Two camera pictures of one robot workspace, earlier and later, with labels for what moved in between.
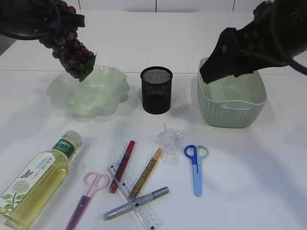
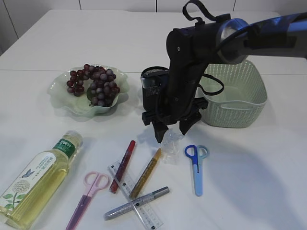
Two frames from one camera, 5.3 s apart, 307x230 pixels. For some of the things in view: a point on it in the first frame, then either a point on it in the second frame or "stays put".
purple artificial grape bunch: (77, 60) → (103, 88)
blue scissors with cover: (197, 153) stays put
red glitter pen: (122, 167) stays put
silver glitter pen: (159, 192) stays put
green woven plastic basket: (231, 102) stays put
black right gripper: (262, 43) → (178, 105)
